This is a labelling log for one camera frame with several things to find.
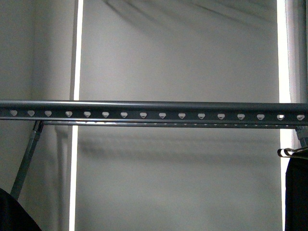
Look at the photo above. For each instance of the black t-shirt with logo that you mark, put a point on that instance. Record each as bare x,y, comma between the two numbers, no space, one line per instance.
296,199

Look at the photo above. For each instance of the grey roller window blind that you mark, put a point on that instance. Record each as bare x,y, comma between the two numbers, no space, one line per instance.
178,179

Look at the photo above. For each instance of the grey rack left leg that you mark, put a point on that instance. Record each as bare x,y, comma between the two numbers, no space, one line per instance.
27,158

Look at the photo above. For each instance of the grey rack right leg joint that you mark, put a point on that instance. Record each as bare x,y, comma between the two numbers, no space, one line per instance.
302,135

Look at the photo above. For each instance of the black cloth at lower left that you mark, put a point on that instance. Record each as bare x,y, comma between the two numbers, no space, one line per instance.
12,215

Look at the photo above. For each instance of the grey perforated rear rack rail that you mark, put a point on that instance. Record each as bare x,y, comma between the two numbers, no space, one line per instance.
168,125

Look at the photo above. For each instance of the grey perforated rack rail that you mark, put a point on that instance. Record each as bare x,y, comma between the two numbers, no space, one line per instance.
168,125
152,111

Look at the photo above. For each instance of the grey perforated front rack rail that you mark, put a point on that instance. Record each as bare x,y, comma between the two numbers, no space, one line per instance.
152,111

